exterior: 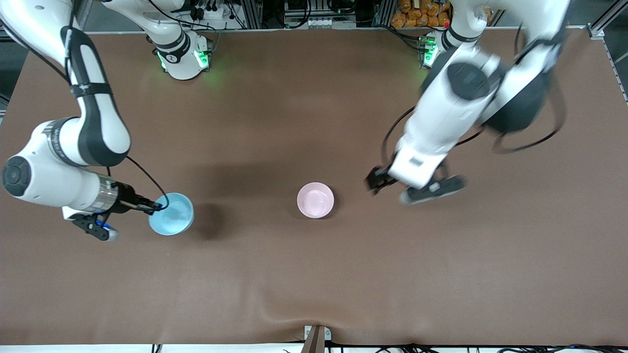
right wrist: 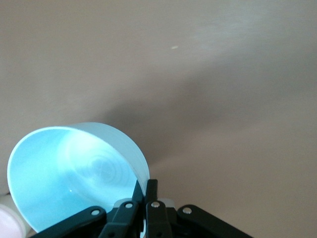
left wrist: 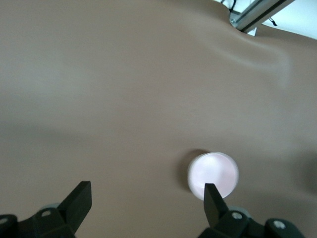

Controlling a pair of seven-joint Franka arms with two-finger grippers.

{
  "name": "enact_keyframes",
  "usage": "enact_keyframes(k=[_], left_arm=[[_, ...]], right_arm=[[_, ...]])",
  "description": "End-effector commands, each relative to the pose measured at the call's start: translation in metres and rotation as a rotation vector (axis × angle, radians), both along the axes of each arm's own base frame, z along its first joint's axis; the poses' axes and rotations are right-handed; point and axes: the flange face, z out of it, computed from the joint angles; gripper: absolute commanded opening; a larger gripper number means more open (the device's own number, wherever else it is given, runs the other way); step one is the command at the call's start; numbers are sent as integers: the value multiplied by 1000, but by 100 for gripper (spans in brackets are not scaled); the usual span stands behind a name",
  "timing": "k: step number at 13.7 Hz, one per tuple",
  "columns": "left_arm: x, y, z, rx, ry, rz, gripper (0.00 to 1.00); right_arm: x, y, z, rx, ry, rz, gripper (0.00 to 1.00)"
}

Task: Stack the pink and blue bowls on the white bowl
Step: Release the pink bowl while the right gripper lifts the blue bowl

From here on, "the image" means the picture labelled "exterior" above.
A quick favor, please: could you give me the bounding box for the blue plastic bowl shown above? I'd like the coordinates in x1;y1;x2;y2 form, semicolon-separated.
148;192;195;236

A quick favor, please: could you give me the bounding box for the pink plastic bowl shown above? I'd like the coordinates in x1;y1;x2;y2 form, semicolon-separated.
297;182;335;219

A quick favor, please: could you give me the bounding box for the brown table mat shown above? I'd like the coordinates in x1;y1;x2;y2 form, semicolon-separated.
0;30;628;347

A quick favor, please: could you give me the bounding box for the white power strip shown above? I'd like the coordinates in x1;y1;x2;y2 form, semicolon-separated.
189;0;232;21

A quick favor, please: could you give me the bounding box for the black arm base cable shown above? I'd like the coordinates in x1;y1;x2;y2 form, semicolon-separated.
380;23;425;52

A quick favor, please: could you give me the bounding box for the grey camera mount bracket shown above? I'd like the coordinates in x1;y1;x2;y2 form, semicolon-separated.
302;325;333;353

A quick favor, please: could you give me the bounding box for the aluminium frame post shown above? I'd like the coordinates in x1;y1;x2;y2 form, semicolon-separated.
239;0;263;29

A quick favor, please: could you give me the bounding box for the aluminium frame profile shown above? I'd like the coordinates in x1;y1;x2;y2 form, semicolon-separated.
586;9;628;104

